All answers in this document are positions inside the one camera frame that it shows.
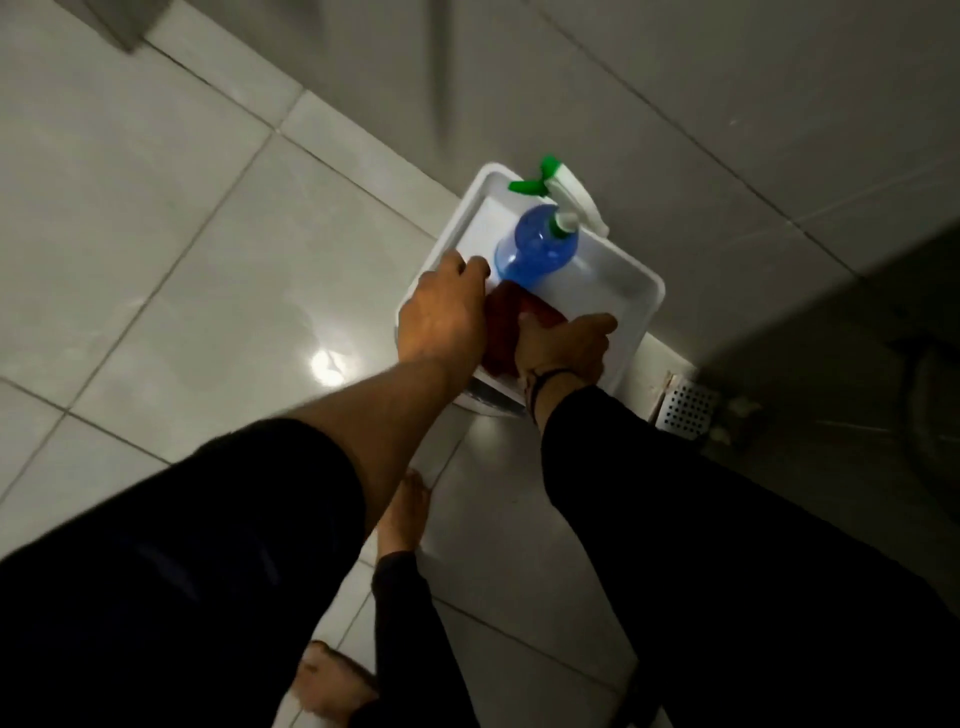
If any person's left hand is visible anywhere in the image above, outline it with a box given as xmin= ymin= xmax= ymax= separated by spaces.
xmin=396 ymin=249 xmax=492 ymax=376

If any person's right hand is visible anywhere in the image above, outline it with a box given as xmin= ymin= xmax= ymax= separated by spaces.
xmin=514 ymin=311 xmax=618 ymax=387

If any white plastic tray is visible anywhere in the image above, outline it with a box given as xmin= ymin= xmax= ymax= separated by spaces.
xmin=395 ymin=162 xmax=666 ymax=410

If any person's right forearm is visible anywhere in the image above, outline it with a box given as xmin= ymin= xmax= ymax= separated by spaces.
xmin=527 ymin=369 xmax=751 ymax=594

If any person's left forearm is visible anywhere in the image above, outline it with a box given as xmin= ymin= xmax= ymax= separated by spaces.
xmin=285 ymin=352 xmax=466 ymax=537

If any dark red cloth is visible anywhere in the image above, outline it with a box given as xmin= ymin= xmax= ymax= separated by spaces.
xmin=480 ymin=281 xmax=569 ymax=380

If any black wristband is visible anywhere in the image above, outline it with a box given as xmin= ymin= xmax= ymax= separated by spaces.
xmin=523 ymin=367 xmax=579 ymax=425

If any blue spray bottle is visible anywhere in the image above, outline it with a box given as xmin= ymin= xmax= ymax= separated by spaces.
xmin=493 ymin=155 xmax=610 ymax=292

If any metal floor drain grate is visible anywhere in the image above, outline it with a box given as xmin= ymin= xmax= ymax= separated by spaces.
xmin=654 ymin=373 xmax=723 ymax=441

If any person's right foot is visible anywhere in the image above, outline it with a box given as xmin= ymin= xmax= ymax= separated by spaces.
xmin=375 ymin=468 xmax=433 ymax=560

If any person's foot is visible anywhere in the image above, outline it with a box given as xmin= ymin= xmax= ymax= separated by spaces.
xmin=375 ymin=468 xmax=433 ymax=560
xmin=291 ymin=639 xmax=381 ymax=726

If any black trouser leg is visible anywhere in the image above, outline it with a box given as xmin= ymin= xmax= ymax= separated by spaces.
xmin=349 ymin=551 xmax=481 ymax=728

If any person's left foot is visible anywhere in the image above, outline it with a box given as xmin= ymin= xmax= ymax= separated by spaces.
xmin=291 ymin=639 xmax=381 ymax=726

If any black long-sleeved top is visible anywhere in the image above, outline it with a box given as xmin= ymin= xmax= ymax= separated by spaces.
xmin=0 ymin=386 xmax=960 ymax=728

